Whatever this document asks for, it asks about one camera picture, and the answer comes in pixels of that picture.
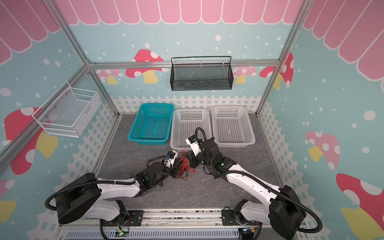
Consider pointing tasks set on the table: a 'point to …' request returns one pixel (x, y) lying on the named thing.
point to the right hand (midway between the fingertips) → (183, 154)
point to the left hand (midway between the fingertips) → (181, 162)
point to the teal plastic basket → (152, 124)
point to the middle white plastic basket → (184, 123)
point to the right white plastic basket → (231, 125)
